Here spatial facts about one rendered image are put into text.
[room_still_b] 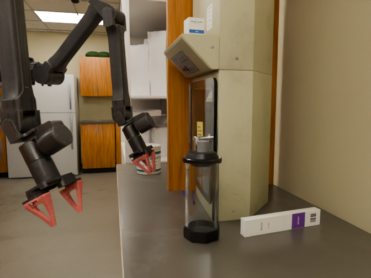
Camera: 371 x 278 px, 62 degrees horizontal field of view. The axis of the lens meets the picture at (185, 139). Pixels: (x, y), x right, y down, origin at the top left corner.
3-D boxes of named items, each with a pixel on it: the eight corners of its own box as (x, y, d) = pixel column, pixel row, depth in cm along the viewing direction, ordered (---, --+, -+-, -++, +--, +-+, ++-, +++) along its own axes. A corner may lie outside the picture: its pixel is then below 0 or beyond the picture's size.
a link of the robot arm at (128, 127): (125, 127, 126) (117, 128, 121) (138, 119, 124) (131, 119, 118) (132, 142, 126) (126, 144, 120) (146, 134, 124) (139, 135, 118)
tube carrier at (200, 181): (222, 225, 91) (223, 154, 89) (219, 241, 80) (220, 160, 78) (186, 223, 93) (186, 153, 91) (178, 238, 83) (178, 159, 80)
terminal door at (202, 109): (191, 181, 127) (191, 83, 122) (215, 205, 97) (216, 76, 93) (190, 181, 127) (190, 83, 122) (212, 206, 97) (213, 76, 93)
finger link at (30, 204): (78, 213, 73) (61, 177, 74) (58, 224, 66) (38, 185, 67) (58, 223, 75) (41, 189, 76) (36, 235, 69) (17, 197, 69)
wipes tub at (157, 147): (159, 169, 174) (158, 142, 173) (162, 174, 162) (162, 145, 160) (135, 170, 171) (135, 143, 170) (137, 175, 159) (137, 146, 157)
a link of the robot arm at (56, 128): (28, 121, 80) (-1, 123, 72) (59, 99, 77) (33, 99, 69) (48, 161, 80) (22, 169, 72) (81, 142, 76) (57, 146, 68)
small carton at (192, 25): (198, 41, 100) (198, 22, 99) (204, 38, 95) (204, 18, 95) (184, 40, 99) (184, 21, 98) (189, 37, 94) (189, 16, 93)
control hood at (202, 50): (192, 78, 123) (192, 52, 122) (219, 69, 92) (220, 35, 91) (163, 77, 120) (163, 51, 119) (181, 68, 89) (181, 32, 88)
